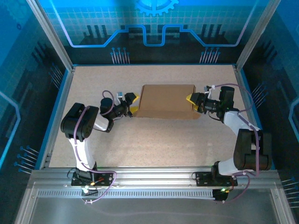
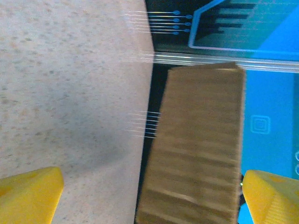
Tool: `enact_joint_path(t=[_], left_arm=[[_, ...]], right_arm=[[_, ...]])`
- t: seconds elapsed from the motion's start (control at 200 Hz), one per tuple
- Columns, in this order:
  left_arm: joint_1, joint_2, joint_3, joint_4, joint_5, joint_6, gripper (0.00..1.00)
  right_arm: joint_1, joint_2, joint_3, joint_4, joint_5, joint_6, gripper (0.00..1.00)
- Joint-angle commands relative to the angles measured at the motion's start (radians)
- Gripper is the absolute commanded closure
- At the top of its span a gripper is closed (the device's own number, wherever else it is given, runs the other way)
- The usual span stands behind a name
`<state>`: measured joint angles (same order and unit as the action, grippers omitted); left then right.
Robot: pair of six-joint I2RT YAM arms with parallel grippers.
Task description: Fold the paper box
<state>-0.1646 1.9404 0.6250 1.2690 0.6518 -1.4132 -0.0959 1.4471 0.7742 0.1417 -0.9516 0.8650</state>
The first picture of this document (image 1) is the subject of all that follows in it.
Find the aluminium frame post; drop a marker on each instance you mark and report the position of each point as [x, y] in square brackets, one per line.
[51, 35]
[254, 35]

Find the left blue enclosure panel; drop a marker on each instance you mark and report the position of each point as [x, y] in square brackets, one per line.
[18, 70]

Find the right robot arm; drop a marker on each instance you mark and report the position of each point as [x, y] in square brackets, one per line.
[250, 149]

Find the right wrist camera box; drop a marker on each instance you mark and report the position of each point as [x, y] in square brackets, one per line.
[209, 89]

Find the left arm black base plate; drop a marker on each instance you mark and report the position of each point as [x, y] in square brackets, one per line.
[107, 179]

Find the aluminium mounting rail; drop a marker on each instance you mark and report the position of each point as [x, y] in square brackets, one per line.
[163, 173]

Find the aluminium table rail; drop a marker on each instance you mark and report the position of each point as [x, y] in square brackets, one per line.
[244, 93]
[66, 86]

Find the right blue enclosure panel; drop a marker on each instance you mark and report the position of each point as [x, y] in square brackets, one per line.
[280, 70]

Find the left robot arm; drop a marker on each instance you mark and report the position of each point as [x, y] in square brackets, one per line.
[84, 121]

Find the left aluminium table rail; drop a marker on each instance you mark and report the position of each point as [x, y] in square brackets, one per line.
[66, 86]

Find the right aluminium table rail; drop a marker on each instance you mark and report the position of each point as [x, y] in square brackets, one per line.
[244, 93]

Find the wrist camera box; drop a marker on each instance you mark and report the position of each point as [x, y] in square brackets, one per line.
[209, 89]
[120, 95]

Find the blue enclosure panel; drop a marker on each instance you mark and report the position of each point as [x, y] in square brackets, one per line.
[280, 70]
[18, 70]

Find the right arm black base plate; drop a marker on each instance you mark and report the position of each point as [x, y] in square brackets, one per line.
[203, 178]

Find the brown cardboard box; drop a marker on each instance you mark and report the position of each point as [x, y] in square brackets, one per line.
[168, 100]

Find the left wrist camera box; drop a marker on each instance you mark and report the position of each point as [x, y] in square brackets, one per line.
[120, 95]

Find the black connector box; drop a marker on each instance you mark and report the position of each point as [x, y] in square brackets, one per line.
[220, 194]

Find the grey metal tray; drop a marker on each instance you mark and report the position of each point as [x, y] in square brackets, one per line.
[149, 212]

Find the right aluminium frame post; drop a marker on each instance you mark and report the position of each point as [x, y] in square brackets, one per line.
[254, 35]

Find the blue gear print panel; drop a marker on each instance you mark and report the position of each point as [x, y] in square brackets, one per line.
[93, 23]

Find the left aluminium frame post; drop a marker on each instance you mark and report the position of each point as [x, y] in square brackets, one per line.
[51, 35]

